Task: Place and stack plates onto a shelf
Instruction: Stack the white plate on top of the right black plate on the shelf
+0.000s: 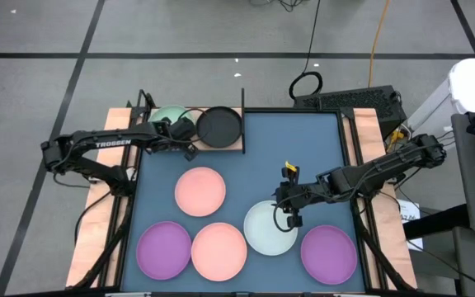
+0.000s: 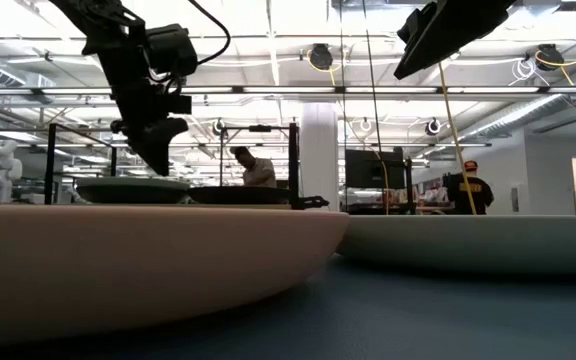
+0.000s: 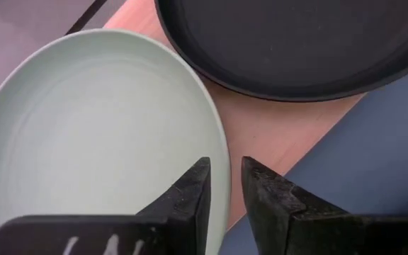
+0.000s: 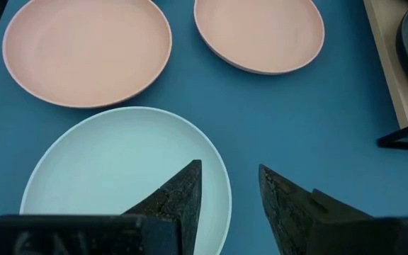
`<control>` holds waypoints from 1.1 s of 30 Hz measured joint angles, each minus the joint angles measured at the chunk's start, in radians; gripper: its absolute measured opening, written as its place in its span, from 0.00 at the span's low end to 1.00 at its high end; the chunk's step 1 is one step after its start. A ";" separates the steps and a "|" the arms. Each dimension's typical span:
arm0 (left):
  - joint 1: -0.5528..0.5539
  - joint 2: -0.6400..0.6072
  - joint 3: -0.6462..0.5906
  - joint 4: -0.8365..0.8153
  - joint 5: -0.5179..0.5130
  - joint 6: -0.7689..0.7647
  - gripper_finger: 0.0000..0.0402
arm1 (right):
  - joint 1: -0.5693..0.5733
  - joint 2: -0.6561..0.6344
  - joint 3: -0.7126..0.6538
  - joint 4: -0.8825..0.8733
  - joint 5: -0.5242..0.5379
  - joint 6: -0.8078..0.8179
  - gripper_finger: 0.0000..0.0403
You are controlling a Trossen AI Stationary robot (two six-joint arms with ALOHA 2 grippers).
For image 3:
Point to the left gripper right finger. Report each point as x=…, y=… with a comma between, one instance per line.
x=296, y=230

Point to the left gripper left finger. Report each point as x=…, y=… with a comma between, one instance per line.
x=154, y=233

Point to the mint green plate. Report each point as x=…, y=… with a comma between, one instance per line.
x=83, y=124

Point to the black plate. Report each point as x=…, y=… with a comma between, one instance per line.
x=296, y=42

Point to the blue table mat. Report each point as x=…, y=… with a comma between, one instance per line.
x=367, y=159

